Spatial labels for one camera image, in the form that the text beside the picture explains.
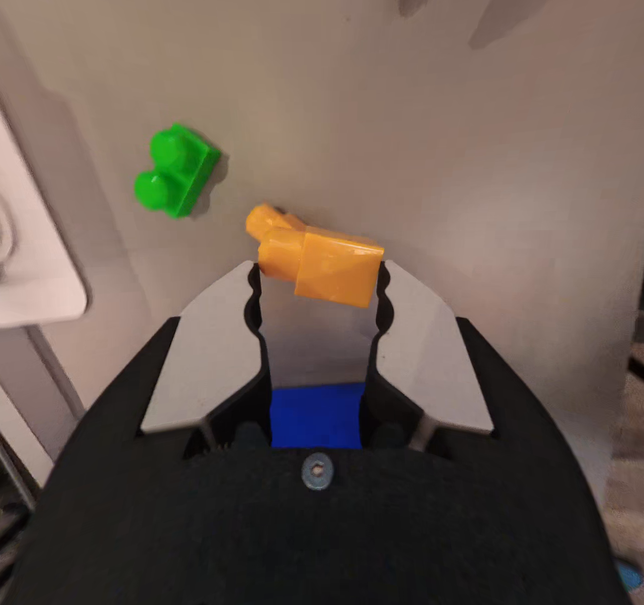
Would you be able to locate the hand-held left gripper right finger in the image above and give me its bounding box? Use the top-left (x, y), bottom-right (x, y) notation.
top-left (361, 260), bottom-right (495, 451)

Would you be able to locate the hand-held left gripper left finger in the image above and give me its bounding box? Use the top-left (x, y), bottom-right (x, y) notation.
top-left (140, 260), bottom-right (272, 449)

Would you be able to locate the blue plastic bin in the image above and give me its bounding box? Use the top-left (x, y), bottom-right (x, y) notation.
top-left (270, 383), bottom-right (367, 450)

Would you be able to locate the green two-stud block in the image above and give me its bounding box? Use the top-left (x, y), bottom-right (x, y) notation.
top-left (133, 123), bottom-right (222, 219)

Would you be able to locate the grey desk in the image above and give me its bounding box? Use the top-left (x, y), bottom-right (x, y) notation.
top-left (0, 0), bottom-right (644, 490)

